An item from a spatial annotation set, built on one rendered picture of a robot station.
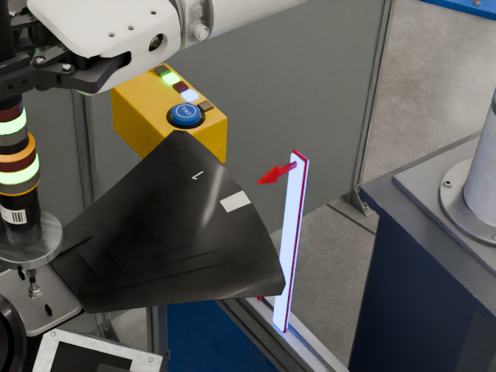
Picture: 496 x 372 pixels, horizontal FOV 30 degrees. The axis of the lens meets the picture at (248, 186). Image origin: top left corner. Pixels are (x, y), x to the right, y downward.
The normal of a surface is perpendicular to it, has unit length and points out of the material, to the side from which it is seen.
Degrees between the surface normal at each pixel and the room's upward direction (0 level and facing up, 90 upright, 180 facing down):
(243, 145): 90
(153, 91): 0
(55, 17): 9
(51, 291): 0
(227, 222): 18
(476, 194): 90
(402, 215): 0
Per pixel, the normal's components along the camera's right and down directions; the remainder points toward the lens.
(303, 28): 0.61, 0.57
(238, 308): -0.79, 0.40
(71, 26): -0.06, -0.64
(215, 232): 0.26, -0.53
